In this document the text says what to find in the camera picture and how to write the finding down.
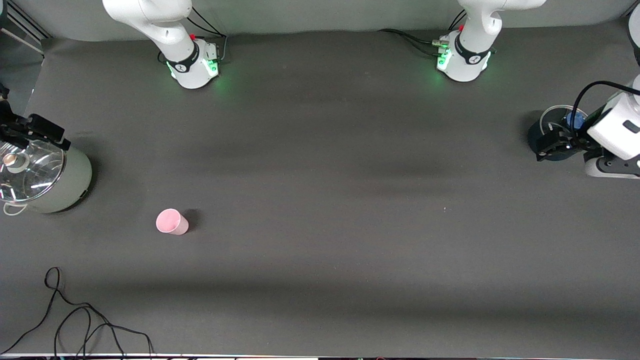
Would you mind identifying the pink plastic cup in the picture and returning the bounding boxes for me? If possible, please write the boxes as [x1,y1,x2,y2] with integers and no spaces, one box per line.
[156,208,190,236]

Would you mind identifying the glass saucepan lid blue knob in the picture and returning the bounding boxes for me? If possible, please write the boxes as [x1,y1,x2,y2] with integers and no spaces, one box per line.
[540,105,590,132]

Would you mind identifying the dark blue saucepan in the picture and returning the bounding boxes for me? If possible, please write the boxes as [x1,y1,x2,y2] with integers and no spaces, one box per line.
[528,105,591,162]

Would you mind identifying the glass pot lid chrome rim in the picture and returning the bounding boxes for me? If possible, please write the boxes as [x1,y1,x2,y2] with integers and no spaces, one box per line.
[0,137,67,203]

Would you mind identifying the pale green cooking pot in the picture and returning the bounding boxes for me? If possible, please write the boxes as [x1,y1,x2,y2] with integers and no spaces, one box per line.
[0,135,94,217]

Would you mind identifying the dark grey table cloth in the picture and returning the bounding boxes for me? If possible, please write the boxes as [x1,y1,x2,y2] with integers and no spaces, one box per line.
[0,22,640,358]

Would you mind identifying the aluminium frame rail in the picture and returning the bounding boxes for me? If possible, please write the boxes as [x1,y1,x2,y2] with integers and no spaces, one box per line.
[0,2,53,56]

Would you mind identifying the black left arm base cables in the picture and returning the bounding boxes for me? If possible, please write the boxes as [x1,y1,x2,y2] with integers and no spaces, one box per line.
[377,0,466,57]

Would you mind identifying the black arm base cables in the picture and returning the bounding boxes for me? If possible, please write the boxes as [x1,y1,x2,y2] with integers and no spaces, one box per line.
[187,4,229,63]
[377,0,466,57]

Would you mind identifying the thin black loose cable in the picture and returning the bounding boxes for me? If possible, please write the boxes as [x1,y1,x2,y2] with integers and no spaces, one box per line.
[0,266,153,357]

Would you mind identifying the black right arm base cables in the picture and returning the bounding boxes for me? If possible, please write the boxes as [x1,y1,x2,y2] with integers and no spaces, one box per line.
[187,4,229,63]

